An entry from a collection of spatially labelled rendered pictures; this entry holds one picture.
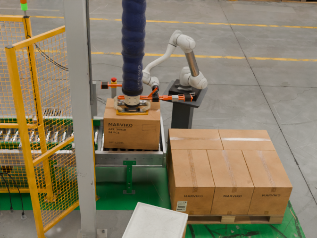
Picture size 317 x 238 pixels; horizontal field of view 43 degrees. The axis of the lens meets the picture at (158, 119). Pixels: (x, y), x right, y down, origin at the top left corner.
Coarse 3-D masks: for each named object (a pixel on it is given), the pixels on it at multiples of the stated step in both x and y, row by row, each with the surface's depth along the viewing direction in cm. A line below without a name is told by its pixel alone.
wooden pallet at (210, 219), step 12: (168, 180) 468; (168, 192) 466; (192, 216) 437; (204, 216) 438; (216, 216) 439; (228, 216) 427; (240, 216) 441; (252, 216) 442; (264, 216) 443; (276, 216) 431
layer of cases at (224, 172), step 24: (168, 144) 477; (192, 144) 457; (216, 144) 460; (240, 144) 462; (264, 144) 465; (168, 168) 473; (192, 168) 424; (216, 168) 426; (240, 168) 428; (264, 168) 430; (192, 192) 404; (216, 192) 406; (240, 192) 408; (264, 192) 410; (288, 192) 411
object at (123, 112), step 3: (126, 108) 429; (138, 108) 430; (117, 111) 428; (120, 111) 427; (123, 111) 428; (126, 111) 428; (129, 111) 428; (132, 111) 429; (135, 111) 429; (138, 111) 429; (141, 111) 430; (144, 111) 430; (147, 111) 431; (117, 114) 426; (120, 114) 426; (123, 114) 426; (126, 114) 427; (129, 114) 427; (132, 114) 427; (135, 114) 428; (138, 114) 428; (141, 114) 428; (144, 114) 429; (147, 114) 429
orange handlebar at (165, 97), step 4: (108, 84) 451; (112, 84) 452; (120, 96) 432; (140, 96) 434; (144, 96) 434; (160, 96) 436; (164, 96) 434; (168, 96) 437; (180, 96) 438; (164, 100) 434
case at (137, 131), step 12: (108, 108) 437; (156, 108) 442; (108, 120) 423; (120, 120) 423; (132, 120) 423; (144, 120) 423; (156, 120) 423; (108, 132) 432; (120, 132) 432; (132, 132) 432; (144, 132) 432; (156, 132) 432; (108, 144) 441; (120, 144) 441; (132, 144) 441; (144, 144) 441; (156, 144) 441
